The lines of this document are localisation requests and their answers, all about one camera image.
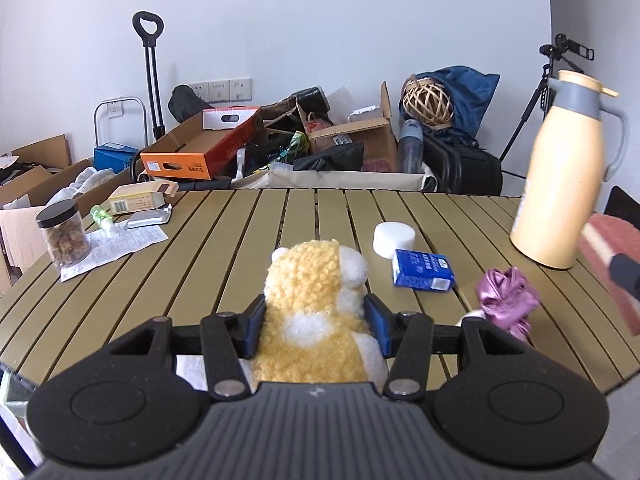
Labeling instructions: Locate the white cloth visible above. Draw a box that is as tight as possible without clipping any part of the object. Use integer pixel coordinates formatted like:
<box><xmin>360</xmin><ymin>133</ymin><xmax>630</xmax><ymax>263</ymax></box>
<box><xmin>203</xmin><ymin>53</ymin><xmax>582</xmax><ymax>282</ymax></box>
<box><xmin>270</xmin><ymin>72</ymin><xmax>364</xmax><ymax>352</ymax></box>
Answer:
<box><xmin>62</xmin><ymin>167</ymin><xmax>117</xmax><ymax>198</ymax></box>

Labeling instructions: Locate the yellow flat carton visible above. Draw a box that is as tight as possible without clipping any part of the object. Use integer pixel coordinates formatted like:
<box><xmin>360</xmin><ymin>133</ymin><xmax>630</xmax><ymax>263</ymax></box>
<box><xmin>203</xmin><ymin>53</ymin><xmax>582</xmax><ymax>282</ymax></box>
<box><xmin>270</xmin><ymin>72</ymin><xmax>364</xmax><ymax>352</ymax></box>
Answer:
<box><xmin>107</xmin><ymin>180</ymin><xmax>179</xmax><ymax>216</ymax></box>

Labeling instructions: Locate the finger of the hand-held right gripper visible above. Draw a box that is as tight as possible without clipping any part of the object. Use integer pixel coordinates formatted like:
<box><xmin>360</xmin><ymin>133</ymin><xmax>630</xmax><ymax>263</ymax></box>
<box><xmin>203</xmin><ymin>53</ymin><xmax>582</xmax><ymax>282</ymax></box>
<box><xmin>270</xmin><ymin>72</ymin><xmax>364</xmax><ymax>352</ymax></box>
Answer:
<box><xmin>607</xmin><ymin>254</ymin><xmax>640</xmax><ymax>303</ymax></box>

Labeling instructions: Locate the brown paper bag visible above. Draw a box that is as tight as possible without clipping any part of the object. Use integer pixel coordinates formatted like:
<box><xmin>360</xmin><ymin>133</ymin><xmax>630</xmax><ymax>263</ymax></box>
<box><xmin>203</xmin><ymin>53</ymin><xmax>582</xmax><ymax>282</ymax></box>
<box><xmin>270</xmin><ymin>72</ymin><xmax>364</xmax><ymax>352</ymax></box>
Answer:
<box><xmin>260</xmin><ymin>100</ymin><xmax>311</xmax><ymax>133</ymax></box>

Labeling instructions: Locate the black tripod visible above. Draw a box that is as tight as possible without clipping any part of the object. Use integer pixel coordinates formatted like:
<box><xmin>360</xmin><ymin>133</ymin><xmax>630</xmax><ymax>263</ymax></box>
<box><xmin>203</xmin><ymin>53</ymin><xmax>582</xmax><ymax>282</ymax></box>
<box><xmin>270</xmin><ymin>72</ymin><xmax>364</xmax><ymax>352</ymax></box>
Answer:
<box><xmin>497</xmin><ymin>57</ymin><xmax>586</xmax><ymax>181</ymax></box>

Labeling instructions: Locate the black telescopic pull handle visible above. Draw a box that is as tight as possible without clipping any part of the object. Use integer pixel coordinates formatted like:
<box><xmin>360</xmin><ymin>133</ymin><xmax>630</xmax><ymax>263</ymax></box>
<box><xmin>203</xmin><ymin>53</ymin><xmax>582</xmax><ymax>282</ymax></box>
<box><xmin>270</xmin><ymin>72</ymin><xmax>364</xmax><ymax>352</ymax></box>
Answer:
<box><xmin>132</xmin><ymin>10</ymin><xmax>167</xmax><ymax>142</ymax></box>

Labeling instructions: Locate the green snack packet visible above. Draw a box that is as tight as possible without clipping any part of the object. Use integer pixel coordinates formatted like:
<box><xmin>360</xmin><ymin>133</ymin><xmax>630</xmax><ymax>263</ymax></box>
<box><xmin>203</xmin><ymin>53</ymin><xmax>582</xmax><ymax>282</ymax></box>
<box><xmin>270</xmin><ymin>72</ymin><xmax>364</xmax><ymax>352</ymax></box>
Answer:
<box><xmin>272</xmin><ymin>131</ymin><xmax>308</xmax><ymax>163</ymax></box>

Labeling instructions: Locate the orange cardboard box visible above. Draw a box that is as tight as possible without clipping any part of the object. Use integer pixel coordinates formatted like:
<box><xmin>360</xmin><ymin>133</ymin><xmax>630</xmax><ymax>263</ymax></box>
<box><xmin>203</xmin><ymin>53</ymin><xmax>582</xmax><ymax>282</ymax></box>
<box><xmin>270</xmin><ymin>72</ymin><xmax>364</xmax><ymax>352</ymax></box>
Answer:
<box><xmin>140</xmin><ymin>106</ymin><xmax>262</xmax><ymax>181</ymax></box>

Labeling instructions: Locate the black bag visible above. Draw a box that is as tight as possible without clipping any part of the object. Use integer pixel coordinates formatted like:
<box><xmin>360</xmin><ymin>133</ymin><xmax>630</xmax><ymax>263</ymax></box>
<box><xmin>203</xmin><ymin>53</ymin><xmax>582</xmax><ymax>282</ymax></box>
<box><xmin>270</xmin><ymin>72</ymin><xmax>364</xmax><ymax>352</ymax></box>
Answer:
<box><xmin>167</xmin><ymin>85</ymin><xmax>217</xmax><ymax>123</ymax></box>

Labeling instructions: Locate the yellow and white plush toy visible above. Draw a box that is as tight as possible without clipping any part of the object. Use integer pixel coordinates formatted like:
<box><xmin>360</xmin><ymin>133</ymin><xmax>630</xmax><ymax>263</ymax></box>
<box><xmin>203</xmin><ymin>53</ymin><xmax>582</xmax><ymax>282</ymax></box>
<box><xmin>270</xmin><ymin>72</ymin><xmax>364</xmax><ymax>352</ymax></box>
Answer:
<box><xmin>252</xmin><ymin>240</ymin><xmax>390</xmax><ymax>386</ymax></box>

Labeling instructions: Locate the olive slatted folding table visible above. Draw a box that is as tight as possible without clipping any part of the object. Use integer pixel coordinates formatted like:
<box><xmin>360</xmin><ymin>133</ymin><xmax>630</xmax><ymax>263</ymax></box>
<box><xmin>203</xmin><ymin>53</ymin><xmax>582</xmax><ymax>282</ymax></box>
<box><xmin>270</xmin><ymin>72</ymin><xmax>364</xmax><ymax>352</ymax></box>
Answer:
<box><xmin>0</xmin><ymin>187</ymin><xmax>640</xmax><ymax>396</ymax></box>

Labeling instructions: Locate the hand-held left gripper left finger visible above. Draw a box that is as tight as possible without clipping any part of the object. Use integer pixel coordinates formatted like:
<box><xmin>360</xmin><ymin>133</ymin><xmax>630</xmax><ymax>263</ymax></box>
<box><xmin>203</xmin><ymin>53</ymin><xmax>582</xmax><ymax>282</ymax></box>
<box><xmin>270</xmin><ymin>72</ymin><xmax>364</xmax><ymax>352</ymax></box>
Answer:
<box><xmin>102</xmin><ymin>294</ymin><xmax>267</xmax><ymax>402</ymax></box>

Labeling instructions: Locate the printed paper sheet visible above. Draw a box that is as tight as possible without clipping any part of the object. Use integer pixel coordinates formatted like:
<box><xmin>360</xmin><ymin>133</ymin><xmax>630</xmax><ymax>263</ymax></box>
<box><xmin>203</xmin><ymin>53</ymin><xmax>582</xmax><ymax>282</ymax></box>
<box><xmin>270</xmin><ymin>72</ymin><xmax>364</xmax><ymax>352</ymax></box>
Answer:
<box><xmin>60</xmin><ymin>224</ymin><xmax>169</xmax><ymax>282</ymax></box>

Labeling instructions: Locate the yellow thermos jug grey lid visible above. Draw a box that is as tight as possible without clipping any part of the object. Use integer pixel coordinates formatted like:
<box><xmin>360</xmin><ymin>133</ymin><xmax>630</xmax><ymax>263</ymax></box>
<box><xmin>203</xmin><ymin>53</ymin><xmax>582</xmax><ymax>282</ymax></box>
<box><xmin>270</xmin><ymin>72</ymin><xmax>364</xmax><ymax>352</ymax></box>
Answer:
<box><xmin>510</xmin><ymin>70</ymin><xmax>630</xmax><ymax>270</ymax></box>

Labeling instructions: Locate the woven rattan ball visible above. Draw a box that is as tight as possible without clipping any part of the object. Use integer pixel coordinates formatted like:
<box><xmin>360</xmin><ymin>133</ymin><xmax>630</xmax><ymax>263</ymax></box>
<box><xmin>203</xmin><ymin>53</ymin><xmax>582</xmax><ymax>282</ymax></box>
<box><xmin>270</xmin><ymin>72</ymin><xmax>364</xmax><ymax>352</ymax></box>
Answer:
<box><xmin>403</xmin><ymin>77</ymin><xmax>454</xmax><ymax>127</ymax></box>

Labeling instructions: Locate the silver foil packet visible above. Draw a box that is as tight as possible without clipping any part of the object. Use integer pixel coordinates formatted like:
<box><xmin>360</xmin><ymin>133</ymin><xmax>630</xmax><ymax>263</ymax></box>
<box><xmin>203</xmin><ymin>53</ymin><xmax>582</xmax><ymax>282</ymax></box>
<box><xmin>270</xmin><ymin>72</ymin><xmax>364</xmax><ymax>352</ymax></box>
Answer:
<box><xmin>122</xmin><ymin>204</ymin><xmax>173</xmax><ymax>230</ymax></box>

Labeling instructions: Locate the black cloth pouch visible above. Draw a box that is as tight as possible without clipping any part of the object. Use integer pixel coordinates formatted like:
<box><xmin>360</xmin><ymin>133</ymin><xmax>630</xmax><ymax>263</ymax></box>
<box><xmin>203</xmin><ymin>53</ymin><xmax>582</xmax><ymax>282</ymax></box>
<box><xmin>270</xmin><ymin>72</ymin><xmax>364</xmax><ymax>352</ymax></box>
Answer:
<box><xmin>292</xmin><ymin>142</ymin><xmax>366</xmax><ymax>172</ymax></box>

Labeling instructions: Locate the white foam cylinder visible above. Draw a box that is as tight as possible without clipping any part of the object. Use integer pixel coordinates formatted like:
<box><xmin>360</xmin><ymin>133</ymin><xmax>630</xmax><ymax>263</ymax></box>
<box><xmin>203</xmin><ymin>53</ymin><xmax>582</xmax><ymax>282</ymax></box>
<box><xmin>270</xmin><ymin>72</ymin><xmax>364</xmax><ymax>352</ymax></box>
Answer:
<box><xmin>373</xmin><ymin>221</ymin><xmax>417</xmax><ymax>261</ymax></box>

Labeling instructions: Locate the clear snack jar black lid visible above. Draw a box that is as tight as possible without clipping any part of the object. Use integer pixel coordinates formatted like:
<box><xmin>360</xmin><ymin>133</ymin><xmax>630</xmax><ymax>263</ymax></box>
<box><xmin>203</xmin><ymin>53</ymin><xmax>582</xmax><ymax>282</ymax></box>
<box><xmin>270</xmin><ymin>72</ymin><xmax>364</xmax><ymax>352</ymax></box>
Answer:
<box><xmin>35</xmin><ymin>198</ymin><xmax>92</xmax><ymax>268</ymax></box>

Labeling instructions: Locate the white hand truck frame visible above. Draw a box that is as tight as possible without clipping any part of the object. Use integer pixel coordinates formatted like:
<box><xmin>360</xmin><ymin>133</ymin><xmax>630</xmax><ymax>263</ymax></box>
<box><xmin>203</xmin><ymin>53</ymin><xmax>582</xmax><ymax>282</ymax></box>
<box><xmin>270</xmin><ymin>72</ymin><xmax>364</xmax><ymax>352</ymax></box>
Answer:
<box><xmin>94</xmin><ymin>96</ymin><xmax>149</xmax><ymax>151</ymax></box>

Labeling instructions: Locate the pink striped sponge block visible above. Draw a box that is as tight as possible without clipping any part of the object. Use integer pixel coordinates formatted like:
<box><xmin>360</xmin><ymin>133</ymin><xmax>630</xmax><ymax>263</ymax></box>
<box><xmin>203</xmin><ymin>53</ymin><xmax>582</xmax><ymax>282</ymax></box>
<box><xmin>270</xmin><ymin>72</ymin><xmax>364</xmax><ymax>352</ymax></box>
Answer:
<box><xmin>580</xmin><ymin>212</ymin><xmax>640</xmax><ymax>337</ymax></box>

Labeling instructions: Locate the large open cardboard box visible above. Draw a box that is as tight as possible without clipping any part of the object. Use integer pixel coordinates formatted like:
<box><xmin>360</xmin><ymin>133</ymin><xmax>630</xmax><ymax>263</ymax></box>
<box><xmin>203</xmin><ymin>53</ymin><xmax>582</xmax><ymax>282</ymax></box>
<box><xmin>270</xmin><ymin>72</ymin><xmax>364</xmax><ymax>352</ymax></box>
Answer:
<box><xmin>0</xmin><ymin>134</ymin><xmax>72</xmax><ymax>183</ymax></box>
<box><xmin>0</xmin><ymin>159</ymin><xmax>133</xmax><ymax>273</ymax></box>

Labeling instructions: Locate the crumpled purple satin ribbon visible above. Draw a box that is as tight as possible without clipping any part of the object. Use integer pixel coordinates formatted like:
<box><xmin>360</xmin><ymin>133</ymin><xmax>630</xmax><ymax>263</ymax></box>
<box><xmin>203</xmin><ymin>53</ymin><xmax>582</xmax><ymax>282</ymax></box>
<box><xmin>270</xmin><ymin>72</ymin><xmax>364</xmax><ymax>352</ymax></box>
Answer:
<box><xmin>475</xmin><ymin>266</ymin><xmax>542</xmax><ymax>343</ymax></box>

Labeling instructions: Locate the black glossy roll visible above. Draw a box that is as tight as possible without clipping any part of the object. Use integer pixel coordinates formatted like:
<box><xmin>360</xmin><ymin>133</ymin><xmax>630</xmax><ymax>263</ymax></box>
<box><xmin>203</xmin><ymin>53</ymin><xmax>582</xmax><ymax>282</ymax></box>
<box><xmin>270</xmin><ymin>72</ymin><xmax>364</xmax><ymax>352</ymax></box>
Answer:
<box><xmin>295</xmin><ymin>86</ymin><xmax>331</xmax><ymax>113</ymax></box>

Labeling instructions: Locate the small green bottle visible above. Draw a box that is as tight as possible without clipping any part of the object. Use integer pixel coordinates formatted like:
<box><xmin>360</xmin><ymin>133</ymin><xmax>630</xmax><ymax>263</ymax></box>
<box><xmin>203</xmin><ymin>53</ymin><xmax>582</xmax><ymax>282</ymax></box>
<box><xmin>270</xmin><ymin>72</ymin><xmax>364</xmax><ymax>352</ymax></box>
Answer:
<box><xmin>90</xmin><ymin>204</ymin><xmax>121</xmax><ymax>235</ymax></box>

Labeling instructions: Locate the dark blue bag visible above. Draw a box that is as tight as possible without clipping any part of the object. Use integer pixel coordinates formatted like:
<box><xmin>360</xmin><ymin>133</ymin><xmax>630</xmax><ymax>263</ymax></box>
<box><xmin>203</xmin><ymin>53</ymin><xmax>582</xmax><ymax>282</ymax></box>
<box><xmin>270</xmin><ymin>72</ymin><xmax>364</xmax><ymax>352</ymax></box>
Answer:
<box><xmin>398</xmin><ymin>66</ymin><xmax>501</xmax><ymax>148</ymax></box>

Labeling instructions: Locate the brown cardboard box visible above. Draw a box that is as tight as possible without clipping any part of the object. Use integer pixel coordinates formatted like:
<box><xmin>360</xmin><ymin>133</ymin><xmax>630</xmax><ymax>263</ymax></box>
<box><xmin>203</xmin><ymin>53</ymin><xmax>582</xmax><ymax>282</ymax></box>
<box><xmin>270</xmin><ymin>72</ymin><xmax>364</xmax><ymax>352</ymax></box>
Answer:
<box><xmin>307</xmin><ymin>81</ymin><xmax>398</xmax><ymax>173</ymax></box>

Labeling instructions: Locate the blue box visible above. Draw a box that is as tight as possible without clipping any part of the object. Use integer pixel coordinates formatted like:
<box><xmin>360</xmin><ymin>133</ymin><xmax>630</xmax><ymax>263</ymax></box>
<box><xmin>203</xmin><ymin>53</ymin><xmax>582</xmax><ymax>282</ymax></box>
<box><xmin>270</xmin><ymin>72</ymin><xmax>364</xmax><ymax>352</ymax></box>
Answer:
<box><xmin>93</xmin><ymin>143</ymin><xmax>142</xmax><ymax>172</ymax></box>

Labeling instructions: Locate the grey blue water bottle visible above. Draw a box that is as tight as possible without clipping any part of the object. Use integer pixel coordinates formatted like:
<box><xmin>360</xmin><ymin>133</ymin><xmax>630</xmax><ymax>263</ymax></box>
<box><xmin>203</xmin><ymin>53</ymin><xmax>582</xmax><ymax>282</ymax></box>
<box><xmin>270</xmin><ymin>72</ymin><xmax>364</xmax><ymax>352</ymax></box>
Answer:
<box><xmin>396</xmin><ymin>119</ymin><xmax>425</xmax><ymax>173</ymax></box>

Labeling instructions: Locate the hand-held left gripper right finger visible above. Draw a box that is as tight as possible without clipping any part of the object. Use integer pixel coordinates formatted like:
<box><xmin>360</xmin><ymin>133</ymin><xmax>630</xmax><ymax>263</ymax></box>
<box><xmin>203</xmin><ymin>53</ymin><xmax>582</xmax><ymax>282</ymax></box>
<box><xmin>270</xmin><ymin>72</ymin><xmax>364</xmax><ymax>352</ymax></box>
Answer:
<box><xmin>364</xmin><ymin>294</ymin><xmax>536</xmax><ymax>402</ymax></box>

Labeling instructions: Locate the white paper napkin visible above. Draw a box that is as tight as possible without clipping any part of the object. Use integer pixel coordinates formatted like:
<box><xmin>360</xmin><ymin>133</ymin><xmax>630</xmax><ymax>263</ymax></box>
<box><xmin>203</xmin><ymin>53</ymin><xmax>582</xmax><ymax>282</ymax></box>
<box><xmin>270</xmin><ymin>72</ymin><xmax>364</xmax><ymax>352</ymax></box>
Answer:
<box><xmin>172</xmin><ymin>352</ymin><xmax>258</xmax><ymax>393</ymax></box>

